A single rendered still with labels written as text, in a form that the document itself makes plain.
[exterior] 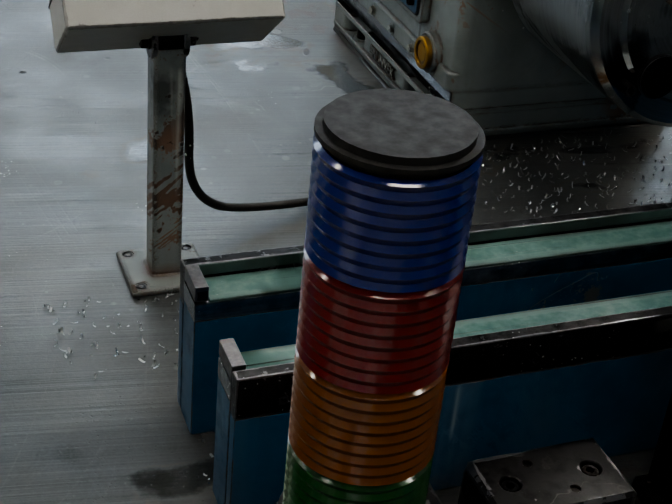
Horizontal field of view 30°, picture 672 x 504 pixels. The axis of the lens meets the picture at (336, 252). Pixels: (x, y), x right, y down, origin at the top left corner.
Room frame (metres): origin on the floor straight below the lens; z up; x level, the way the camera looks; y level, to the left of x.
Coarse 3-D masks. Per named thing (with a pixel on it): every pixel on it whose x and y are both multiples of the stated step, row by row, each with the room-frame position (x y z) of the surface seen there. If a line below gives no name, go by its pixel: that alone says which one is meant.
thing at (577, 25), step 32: (512, 0) 1.19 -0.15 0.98; (544, 0) 1.11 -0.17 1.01; (576, 0) 1.06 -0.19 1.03; (608, 0) 1.03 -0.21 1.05; (640, 0) 1.04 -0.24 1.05; (544, 32) 1.13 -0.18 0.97; (576, 32) 1.06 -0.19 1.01; (608, 32) 1.03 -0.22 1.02; (640, 32) 1.04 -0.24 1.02; (576, 64) 1.08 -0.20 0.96; (608, 64) 1.04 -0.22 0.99; (640, 64) 1.05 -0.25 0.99; (608, 96) 1.05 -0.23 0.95; (640, 96) 1.05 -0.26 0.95
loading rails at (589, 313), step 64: (256, 256) 0.76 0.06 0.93; (512, 256) 0.81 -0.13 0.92; (576, 256) 0.82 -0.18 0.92; (640, 256) 0.85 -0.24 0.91; (192, 320) 0.71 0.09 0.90; (256, 320) 0.72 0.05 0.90; (512, 320) 0.72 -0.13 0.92; (576, 320) 0.72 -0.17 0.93; (640, 320) 0.73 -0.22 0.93; (192, 384) 0.71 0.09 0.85; (256, 384) 0.62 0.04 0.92; (448, 384) 0.67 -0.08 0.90; (512, 384) 0.69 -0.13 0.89; (576, 384) 0.71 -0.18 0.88; (640, 384) 0.73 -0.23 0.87; (256, 448) 0.62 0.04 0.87; (448, 448) 0.68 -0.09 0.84; (512, 448) 0.70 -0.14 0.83; (640, 448) 0.74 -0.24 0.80
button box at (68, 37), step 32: (64, 0) 0.87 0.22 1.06; (96, 0) 0.87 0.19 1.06; (128, 0) 0.88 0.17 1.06; (160, 0) 0.89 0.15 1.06; (192, 0) 0.90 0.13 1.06; (224, 0) 0.91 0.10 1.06; (256, 0) 0.92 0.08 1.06; (64, 32) 0.86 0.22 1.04; (96, 32) 0.87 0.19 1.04; (128, 32) 0.88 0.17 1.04; (160, 32) 0.90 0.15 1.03; (192, 32) 0.91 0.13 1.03; (224, 32) 0.93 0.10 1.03; (256, 32) 0.94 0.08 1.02
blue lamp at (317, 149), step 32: (320, 160) 0.38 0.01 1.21; (480, 160) 0.39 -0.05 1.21; (320, 192) 0.38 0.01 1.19; (352, 192) 0.37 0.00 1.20; (384, 192) 0.37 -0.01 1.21; (416, 192) 0.37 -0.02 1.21; (448, 192) 0.37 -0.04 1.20; (320, 224) 0.38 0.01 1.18; (352, 224) 0.37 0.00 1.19; (384, 224) 0.37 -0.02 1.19; (416, 224) 0.37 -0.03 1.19; (448, 224) 0.37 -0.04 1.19; (320, 256) 0.38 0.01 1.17; (352, 256) 0.37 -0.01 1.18; (384, 256) 0.37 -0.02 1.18; (416, 256) 0.37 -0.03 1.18; (448, 256) 0.38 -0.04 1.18; (384, 288) 0.37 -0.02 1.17; (416, 288) 0.37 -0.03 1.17
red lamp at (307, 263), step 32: (320, 288) 0.38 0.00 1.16; (352, 288) 0.37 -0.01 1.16; (448, 288) 0.38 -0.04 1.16; (320, 320) 0.38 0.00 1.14; (352, 320) 0.37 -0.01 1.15; (384, 320) 0.37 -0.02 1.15; (416, 320) 0.37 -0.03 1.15; (448, 320) 0.38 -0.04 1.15; (320, 352) 0.37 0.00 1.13; (352, 352) 0.37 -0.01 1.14; (384, 352) 0.37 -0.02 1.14; (416, 352) 0.37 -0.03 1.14; (448, 352) 0.39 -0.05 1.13; (352, 384) 0.37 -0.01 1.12; (384, 384) 0.37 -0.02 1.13; (416, 384) 0.37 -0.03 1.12
